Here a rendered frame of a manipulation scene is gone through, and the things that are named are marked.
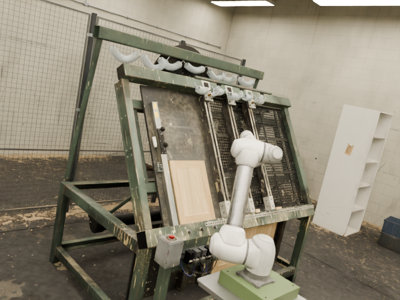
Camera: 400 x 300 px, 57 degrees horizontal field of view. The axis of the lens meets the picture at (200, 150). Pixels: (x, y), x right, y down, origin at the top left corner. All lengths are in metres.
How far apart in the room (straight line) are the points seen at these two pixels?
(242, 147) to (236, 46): 7.61
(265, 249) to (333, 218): 4.34
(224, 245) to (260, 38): 7.55
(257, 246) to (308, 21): 6.99
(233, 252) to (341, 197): 4.36
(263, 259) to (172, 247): 0.56
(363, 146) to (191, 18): 4.97
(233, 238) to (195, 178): 0.86
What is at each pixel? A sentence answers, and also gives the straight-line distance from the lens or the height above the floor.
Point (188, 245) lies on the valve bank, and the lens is 2.78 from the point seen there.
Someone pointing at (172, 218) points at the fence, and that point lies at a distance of 2.70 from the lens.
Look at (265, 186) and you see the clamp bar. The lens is 3.55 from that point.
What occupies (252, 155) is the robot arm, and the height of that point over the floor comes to 1.55.
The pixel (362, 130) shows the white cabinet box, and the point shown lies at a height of 1.71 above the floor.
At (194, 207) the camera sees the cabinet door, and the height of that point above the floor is 0.98.
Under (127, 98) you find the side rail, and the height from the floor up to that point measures 1.70.
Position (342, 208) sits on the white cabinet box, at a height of 0.43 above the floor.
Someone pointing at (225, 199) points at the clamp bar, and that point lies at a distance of 3.07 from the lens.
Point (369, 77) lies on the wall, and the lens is 7.89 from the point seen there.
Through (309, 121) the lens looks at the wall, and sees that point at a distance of 8.29.
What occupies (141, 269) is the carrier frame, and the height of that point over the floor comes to 0.63.
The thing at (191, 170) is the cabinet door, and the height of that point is 1.23.
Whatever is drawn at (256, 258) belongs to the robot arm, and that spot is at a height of 0.99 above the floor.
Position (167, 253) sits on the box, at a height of 0.86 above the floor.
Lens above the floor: 1.91
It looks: 10 degrees down
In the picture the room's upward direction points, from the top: 12 degrees clockwise
